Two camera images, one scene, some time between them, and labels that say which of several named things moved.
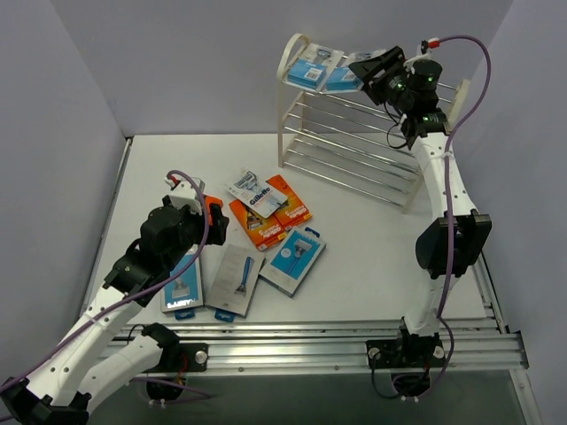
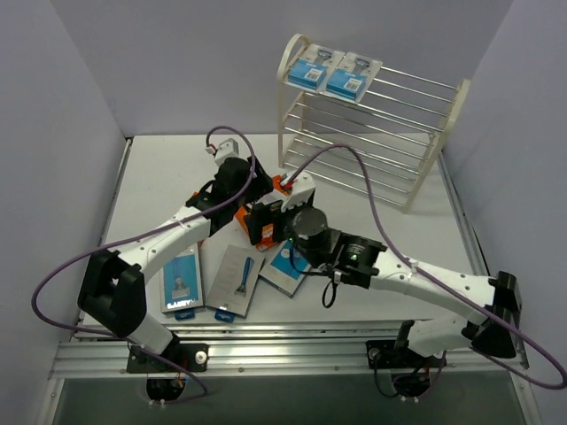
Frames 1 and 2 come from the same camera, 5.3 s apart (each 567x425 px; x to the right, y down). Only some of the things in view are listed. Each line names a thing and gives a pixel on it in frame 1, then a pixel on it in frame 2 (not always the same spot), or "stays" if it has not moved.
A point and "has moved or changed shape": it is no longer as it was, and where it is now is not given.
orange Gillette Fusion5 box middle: [263, 231] stays
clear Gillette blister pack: [314, 66] stays
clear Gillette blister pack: [344, 79] has moved or changed shape
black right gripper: [381, 77] to [255, 222]
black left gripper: [217, 222] to [259, 180]
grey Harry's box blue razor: [234, 282] stays
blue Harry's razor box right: [292, 260] stays
